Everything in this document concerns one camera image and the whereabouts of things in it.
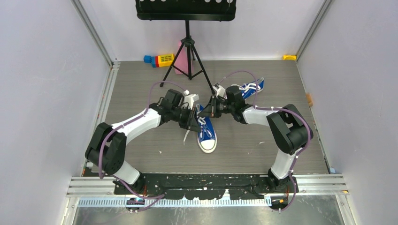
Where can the pink block behind tripod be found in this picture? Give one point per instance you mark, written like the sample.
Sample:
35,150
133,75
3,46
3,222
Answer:
182,60

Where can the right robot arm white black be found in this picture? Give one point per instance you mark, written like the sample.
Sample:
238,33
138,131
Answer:
290,131

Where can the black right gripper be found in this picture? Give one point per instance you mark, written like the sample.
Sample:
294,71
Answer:
211,110

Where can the black tripod music stand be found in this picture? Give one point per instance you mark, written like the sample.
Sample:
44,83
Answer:
187,11

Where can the yellow corner piece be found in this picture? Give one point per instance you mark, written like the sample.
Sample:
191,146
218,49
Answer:
289,57

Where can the white shoelace of sneaker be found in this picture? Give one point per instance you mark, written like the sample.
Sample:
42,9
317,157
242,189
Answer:
248,87
200,122

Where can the aluminium frame rail front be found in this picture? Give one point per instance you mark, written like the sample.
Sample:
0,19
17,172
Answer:
96,192

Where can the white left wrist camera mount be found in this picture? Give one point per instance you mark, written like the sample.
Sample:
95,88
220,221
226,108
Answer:
189,99

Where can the colourful toy block phone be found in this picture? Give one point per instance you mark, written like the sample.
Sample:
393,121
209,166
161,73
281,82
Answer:
159,61

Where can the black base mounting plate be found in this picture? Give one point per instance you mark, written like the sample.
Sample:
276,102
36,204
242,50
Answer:
177,186

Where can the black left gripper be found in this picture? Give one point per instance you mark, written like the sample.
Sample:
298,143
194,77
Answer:
191,123

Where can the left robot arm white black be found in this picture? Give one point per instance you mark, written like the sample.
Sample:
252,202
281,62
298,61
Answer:
107,146

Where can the blue canvas sneaker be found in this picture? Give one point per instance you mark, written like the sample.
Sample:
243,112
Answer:
253,87
207,140

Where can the small wooden block on wall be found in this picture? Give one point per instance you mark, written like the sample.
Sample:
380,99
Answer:
309,99

